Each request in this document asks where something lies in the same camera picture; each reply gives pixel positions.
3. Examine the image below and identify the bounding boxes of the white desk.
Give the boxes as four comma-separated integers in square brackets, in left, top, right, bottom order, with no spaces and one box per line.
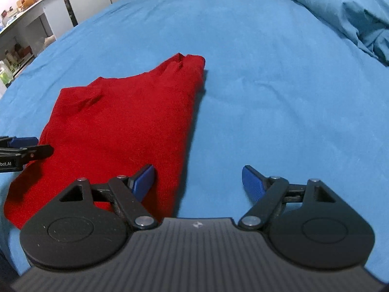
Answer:
[0,0,76,95]

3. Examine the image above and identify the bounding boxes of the blue duvet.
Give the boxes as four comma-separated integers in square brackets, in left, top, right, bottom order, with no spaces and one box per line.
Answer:
[275,0,389,67]

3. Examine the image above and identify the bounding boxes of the red knitted sweater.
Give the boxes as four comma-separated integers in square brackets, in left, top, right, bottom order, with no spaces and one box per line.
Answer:
[4,53,206,230]

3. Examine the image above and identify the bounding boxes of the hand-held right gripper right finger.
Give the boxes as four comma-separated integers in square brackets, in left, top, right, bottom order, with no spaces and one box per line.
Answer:
[238,165,336,231]

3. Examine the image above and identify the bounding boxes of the clear plastic drawer unit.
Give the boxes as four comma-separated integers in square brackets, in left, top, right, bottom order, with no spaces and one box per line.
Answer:
[3,53,35,78]

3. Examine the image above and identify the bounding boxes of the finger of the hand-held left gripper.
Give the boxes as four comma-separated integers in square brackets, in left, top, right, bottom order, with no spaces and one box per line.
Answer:
[0,145,54,160]
[0,136,39,148]

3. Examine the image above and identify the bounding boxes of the bed with blue sheet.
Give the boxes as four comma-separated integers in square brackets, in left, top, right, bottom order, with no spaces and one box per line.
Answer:
[0,0,389,280]

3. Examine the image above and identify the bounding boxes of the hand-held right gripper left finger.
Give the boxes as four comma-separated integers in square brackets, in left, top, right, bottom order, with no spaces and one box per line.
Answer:
[59,164,158,231]

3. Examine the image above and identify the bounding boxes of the green tissue pack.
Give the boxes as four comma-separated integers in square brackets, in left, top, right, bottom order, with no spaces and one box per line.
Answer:
[0,61,13,86]

